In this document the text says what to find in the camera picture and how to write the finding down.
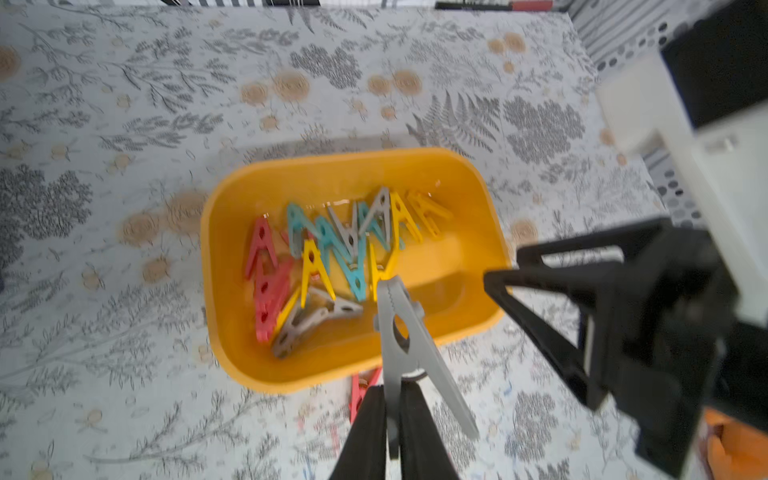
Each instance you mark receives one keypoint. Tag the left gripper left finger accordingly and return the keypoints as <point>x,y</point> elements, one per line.
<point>363,456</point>

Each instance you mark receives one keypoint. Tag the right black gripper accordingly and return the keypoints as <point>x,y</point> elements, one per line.
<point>675,343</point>

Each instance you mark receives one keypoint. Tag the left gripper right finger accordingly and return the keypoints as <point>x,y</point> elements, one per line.
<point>423,455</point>

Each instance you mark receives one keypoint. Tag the yellow plastic storage box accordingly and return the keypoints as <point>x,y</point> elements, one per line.
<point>446,196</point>

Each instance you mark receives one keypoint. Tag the grey clothespin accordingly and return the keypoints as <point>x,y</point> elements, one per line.
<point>380,208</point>
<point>301,321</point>
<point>348,232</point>
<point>406,347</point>

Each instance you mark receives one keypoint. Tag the red clothespin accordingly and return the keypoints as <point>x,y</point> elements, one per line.
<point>261,248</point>
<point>271,291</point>
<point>360,384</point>

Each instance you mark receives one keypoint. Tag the grey clothespin in box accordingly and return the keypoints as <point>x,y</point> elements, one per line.
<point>301,321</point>

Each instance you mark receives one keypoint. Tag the red clothespin in pile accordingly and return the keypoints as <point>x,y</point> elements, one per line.
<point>360,384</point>

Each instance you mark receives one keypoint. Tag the yellow clothespin pile centre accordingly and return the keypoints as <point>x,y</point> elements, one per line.
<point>401,215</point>

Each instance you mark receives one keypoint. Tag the orange monster plush toy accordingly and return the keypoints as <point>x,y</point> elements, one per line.
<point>732,449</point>

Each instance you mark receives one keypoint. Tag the teal clothespin in pile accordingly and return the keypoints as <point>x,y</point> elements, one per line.
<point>297,225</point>

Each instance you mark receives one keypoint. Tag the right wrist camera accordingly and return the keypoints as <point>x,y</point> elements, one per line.
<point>703,97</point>

